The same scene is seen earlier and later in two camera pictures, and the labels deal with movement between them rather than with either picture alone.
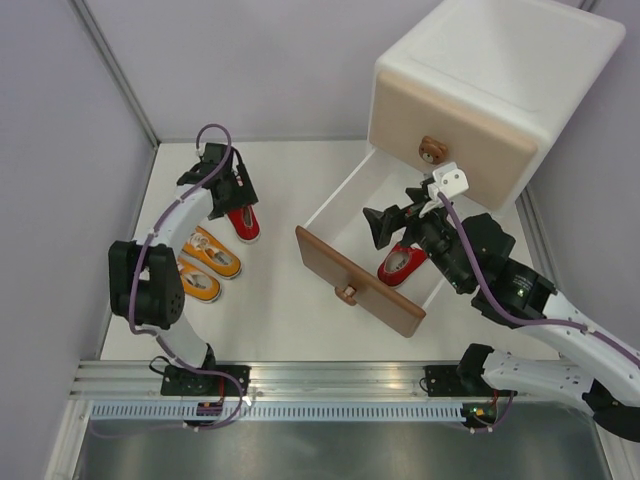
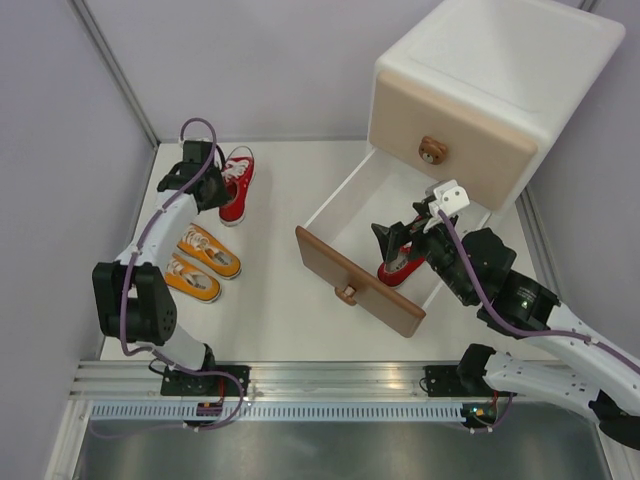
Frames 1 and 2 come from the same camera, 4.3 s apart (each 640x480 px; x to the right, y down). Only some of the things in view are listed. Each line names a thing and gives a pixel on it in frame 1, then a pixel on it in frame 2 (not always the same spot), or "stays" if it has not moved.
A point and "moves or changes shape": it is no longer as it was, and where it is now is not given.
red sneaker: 245,224 moves or changes shape
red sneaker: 400,262 stays
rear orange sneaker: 207,251 stays
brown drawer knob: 347,294 stays
